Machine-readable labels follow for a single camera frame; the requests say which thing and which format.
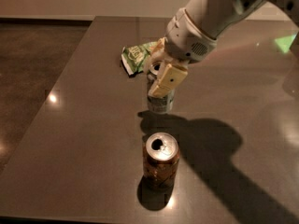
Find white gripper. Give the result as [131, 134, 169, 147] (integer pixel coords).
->
[143, 8, 217, 98]

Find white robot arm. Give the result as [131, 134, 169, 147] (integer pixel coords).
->
[145, 0, 299, 98]

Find orange soda can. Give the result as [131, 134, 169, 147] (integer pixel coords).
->
[143, 133, 179, 190]

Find green chip bag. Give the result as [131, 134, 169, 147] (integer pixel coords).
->
[121, 42, 157, 77]

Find green white 7up can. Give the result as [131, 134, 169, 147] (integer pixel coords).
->
[146, 61, 176, 115]

